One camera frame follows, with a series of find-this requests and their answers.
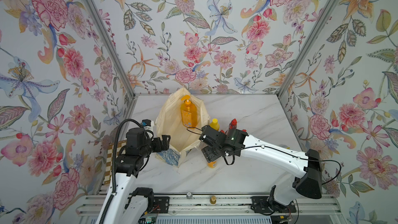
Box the orange bottle yellow cap front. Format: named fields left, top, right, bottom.
left=207, top=161, right=217, bottom=169

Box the orange bottle yellow cap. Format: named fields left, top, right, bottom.
left=210, top=118, right=220, bottom=131
left=207, top=161, right=217, bottom=169

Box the cream canvas shopping bag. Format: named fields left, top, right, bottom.
left=155, top=88, right=210, bottom=167

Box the large orange pump soap bottle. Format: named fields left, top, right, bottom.
left=180, top=95, right=198, bottom=128

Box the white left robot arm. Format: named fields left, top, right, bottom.
left=96, top=127, right=171, bottom=224

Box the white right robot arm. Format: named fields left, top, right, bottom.
left=199, top=125, right=322, bottom=208

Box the orange bottle yellow cap rear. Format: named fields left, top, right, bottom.
left=210, top=118, right=220, bottom=131

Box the red Fairy bottle rear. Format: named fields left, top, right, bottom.
left=229, top=119, right=237, bottom=130

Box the wooden chess board box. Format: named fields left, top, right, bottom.
left=102, top=140, right=126, bottom=186

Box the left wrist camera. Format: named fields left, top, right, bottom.
left=141, top=119, right=155, bottom=132

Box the brass rail knob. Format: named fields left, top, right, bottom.
left=209, top=196, right=217, bottom=205

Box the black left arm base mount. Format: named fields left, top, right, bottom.
left=130, top=186, right=170, bottom=215

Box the black corrugated cable conduit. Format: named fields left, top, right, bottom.
left=97, top=118, right=144, bottom=224

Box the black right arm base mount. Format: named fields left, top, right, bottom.
left=250, top=185, right=297, bottom=216

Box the aluminium front rail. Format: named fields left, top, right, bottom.
left=76, top=192, right=343, bottom=224

